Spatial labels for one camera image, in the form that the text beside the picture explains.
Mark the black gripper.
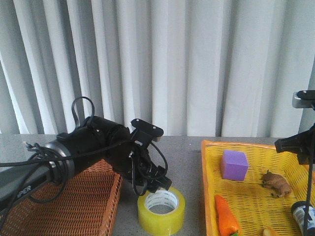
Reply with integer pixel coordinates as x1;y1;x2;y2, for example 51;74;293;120
275;124;315;165
104;124;172;194

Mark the yellow tape roll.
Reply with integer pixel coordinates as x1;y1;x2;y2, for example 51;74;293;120
137;187;186;236

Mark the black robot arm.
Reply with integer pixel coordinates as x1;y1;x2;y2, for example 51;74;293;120
0;116;172;210

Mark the brown toy animal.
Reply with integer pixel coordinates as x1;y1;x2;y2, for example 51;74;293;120
261;170;292;198

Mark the purple foam cube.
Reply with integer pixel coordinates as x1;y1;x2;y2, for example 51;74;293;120
220;149;249;181

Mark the yellow plastic basket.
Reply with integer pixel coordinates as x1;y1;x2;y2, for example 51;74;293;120
201;140;309;236

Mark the brown wicker basket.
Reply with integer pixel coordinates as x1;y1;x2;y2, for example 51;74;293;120
0;160;122;236

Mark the orange toy carrot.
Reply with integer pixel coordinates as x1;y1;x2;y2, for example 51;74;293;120
215;195;241;236

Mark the toy bread piece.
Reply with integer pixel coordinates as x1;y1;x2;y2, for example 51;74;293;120
263;227;280;236

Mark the white pleated curtain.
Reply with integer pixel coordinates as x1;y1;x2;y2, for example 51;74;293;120
0;0;315;137

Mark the black right cable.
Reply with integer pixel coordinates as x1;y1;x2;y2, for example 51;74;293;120
303;162;315;236

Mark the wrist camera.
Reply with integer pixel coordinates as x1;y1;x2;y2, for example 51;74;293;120
130;118;164;148
292;90;315;109

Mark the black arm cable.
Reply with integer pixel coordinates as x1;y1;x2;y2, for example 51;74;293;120
0;96;168;222

